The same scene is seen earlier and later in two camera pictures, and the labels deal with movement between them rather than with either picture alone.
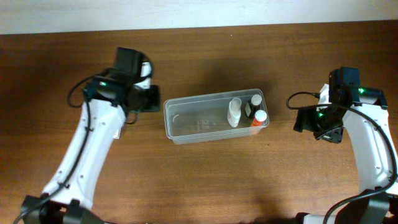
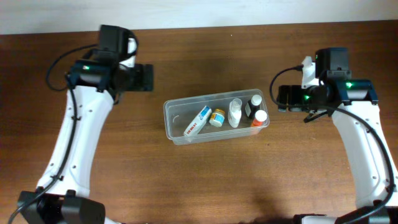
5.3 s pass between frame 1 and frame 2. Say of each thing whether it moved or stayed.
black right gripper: moved
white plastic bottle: stayed
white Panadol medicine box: moved
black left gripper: moved
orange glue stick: stayed
